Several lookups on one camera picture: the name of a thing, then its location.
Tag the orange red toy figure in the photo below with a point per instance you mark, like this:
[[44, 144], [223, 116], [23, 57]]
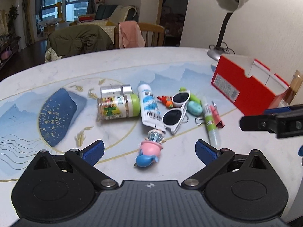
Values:
[[166, 100]]

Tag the pink binder clip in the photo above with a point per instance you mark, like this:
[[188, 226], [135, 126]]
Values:
[[217, 119]]

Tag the sofa with blankets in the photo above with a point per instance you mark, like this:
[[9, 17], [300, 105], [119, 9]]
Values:
[[108, 17]]

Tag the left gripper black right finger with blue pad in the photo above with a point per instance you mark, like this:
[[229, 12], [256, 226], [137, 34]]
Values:
[[216, 163]]

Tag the red cardboard box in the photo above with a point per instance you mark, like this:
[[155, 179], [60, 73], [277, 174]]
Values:
[[248, 83]]

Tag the pink cloth on chair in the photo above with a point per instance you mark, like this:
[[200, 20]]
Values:
[[130, 35]]

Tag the white quilted garment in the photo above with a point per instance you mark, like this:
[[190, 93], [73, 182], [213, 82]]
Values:
[[50, 55]]

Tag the white desk lamp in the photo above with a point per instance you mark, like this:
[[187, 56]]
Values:
[[230, 6]]

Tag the green marker pen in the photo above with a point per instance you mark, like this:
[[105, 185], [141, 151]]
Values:
[[192, 96]]

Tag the clear jar silver lid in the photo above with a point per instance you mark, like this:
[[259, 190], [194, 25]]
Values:
[[111, 90]]

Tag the green white glue stick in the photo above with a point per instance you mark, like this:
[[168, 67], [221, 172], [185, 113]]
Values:
[[210, 124]]

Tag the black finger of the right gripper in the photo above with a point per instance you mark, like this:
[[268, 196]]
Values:
[[285, 122]]

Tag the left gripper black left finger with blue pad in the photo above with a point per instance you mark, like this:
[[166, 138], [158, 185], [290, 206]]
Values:
[[84, 160]]

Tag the green-lid labelled jar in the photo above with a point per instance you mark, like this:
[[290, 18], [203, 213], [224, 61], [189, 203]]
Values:
[[118, 106]]

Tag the white blue tube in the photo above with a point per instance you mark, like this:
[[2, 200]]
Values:
[[150, 113]]

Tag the pink blue pig toy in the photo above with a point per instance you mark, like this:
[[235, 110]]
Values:
[[150, 149]]

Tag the olive green jacket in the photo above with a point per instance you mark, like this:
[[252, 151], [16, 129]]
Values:
[[80, 39]]

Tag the small white-cap bottle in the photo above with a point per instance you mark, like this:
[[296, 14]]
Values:
[[126, 89]]

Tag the wooden chair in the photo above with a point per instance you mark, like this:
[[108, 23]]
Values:
[[152, 34]]

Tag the white frame sunglasses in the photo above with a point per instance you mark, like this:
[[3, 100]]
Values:
[[174, 117]]

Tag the teal oval eraser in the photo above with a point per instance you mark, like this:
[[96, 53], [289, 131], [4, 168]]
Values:
[[194, 108]]

